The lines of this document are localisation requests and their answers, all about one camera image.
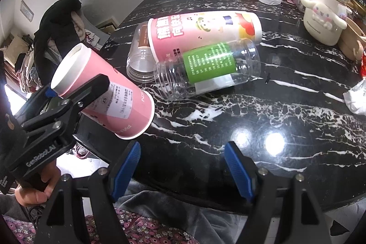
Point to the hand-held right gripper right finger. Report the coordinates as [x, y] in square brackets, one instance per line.
[238, 171]

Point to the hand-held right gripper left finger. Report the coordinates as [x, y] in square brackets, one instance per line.
[126, 168]

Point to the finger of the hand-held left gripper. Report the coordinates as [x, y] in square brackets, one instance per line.
[85, 91]
[49, 93]

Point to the pink paper cup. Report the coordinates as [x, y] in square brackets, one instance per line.
[120, 101]

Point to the large pink printed cup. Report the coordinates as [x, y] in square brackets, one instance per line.
[200, 29]

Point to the person's left hand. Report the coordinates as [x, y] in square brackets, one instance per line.
[31, 195]

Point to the pile of clothes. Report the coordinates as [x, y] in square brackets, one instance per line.
[20, 58]

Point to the clear jar with brown label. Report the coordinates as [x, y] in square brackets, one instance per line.
[140, 61]

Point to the floral printed cloth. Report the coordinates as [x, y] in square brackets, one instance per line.
[137, 229]

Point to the black garment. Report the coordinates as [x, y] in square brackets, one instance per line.
[54, 29]

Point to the grey cloth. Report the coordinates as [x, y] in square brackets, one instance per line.
[177, 215]

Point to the clear jar with green label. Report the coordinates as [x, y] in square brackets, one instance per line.
[208, 66]

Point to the crumpled white tissue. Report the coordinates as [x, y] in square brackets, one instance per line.
[357, 99]

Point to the red packet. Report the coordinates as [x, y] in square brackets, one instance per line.
[363, 65]

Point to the white cartoon kettle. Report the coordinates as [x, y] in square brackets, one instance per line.
[323, 21]

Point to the beige wooden bowl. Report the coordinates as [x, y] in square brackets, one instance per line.
[353, 41]

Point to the wall switch plate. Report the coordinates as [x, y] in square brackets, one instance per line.
[27, 11]

